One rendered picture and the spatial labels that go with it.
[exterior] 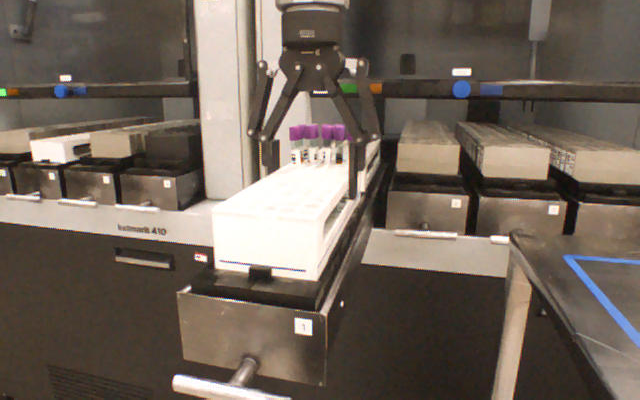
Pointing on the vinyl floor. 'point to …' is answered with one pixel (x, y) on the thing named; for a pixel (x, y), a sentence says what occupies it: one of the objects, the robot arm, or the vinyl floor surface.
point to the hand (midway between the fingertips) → (312, 178)
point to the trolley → (574, 309)
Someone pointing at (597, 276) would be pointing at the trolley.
